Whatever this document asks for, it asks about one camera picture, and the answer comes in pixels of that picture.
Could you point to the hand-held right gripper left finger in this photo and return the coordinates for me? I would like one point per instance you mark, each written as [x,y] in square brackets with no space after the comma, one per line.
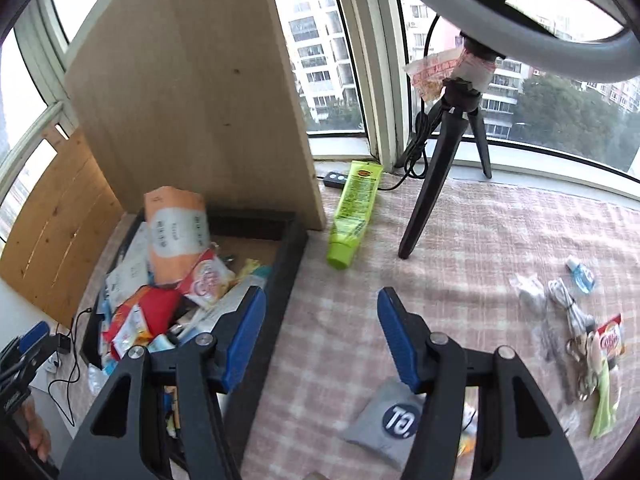
[245,340]

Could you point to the green tube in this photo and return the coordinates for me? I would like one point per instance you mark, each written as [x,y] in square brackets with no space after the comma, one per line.
[355,205]

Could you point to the person's left hand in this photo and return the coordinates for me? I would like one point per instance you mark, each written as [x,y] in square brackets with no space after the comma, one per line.
[37,432]

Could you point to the orange packet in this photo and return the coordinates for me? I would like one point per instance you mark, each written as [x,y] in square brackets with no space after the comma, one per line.
[172,260]

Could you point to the black inline switch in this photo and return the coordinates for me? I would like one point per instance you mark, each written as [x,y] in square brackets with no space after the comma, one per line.
[334,178]

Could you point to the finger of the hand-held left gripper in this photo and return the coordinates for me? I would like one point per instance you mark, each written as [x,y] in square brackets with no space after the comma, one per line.
[35,334]

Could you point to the light wooden board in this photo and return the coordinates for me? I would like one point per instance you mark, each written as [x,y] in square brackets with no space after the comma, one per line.
[190,85]

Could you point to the pile of mixed packets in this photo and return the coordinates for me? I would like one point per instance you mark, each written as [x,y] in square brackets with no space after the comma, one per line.
[140,320]

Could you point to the taped paper label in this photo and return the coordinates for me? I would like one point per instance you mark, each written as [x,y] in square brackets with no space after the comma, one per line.
[430,72]

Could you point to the grey pouch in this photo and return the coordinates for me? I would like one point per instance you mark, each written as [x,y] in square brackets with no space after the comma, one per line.
[372,420]

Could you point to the black tripod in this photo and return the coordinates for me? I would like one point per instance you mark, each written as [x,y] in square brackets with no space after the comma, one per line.
[425,200]

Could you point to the black container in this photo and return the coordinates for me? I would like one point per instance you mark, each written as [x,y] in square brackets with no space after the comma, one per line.
[285,270]

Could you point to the pink checked blanket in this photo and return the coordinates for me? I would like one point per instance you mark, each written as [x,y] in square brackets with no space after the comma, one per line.
[475,240]

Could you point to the wooden slat panel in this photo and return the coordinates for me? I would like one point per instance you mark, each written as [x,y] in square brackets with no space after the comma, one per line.
[55,230]

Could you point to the red white snack packet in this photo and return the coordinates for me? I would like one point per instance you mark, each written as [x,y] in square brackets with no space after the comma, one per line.
[612,340]
[207,277]

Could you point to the pale green packet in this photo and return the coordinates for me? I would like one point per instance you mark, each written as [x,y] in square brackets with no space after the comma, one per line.
[605,405]

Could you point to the clear plastic bag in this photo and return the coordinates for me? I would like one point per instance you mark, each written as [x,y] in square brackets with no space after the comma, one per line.
[530,292]

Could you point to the blue clear packet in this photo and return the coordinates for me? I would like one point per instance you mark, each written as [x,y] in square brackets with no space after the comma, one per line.
[582,277]

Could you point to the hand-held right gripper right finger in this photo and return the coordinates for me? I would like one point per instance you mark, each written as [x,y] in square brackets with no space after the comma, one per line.
[397,340]

